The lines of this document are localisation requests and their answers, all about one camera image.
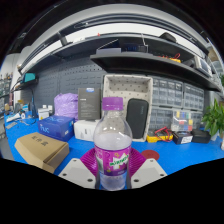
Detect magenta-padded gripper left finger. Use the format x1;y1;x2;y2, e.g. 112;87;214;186
58;148;98;190

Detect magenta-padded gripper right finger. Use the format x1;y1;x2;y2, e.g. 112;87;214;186
128;148;168;190

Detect clear bottle with purple cap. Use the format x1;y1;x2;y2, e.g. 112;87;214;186
93;96;133;192

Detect flat round red coaster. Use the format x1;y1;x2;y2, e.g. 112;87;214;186
140;149;160;162

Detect yellow multimeter with red leads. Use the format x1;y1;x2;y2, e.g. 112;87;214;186
146;126;174;144

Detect white carton box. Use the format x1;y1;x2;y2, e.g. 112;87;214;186
73;119;100;142

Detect brown cardboard box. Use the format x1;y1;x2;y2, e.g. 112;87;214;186
14;131;70;174

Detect black box with white label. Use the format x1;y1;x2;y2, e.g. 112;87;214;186
172;130;194;145

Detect blue carton box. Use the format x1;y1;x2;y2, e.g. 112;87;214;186
37;115;76;142

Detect grey small-parts drawer cabinet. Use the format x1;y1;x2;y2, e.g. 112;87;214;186
182;83;205;113
148;105;204;133
151;76;185;109

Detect clear organizer box, coloured parts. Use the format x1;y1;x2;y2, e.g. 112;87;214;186
171;109;195;133

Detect black case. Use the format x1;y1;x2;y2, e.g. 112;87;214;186
190;128;212;144

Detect purple plastic bag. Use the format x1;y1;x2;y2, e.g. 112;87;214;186
53;92;80;122

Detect dark grey flat box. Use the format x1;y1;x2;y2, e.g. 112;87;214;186
77;87;102;121

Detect green potted plant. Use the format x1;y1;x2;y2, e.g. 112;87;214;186
201;98;224;142

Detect beige polka dot fabric bin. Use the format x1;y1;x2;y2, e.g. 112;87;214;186
101;74;154;143

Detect dark metal shelf unit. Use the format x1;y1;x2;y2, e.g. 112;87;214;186
16;13;223;93

